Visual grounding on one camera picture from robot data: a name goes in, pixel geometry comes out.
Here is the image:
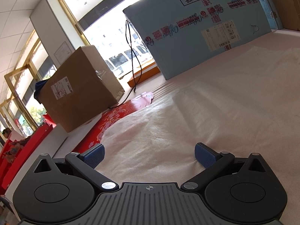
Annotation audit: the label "black hanging cable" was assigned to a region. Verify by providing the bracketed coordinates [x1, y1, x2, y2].
[108, 19, 144, 109]

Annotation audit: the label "orange flat box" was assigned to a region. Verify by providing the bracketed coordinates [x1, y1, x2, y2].
[127, 62, 160, 87]

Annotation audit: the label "large light blue carton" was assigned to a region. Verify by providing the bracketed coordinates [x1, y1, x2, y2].
[124, 0, 271, 80]

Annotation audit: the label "closed brown cardboard box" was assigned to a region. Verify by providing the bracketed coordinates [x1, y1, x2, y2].
[35, 45, 125, 133]

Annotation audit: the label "red gift boxes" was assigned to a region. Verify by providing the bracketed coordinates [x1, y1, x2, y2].
[1, 120, 56, 195]

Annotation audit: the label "open brown cardboard box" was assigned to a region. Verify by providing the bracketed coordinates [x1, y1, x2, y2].
[273, 0, 300, 31]

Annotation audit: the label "red paper-cut decoration sheet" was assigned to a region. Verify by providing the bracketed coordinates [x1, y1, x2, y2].
[73, 92, 154, 153]

